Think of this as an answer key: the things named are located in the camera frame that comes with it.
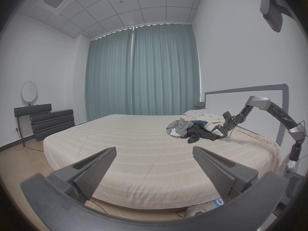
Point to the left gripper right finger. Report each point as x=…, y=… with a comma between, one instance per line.
x=216, y=174

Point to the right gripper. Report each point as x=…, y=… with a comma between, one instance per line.
x=226, y=127

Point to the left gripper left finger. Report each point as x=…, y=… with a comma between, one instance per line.
x=93, y=177

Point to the black T-shirt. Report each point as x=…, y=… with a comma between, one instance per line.
x=195, y=136

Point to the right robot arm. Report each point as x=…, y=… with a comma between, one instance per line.
x=258, y=102

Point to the pile of clothes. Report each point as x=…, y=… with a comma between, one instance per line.
x=180, y=126

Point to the bed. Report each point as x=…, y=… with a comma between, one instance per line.
x=132, y=141

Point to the white printed pillow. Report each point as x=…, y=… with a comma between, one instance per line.
x=204, y=115

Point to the grey bedside table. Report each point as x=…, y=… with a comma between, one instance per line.
x=200, y=105

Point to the black dressing table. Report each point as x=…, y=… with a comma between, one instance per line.
x=31, y=110

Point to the blue-green curtain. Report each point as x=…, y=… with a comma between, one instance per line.
x=144, y=68

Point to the round white mirror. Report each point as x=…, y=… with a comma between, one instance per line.
x=29, y=92

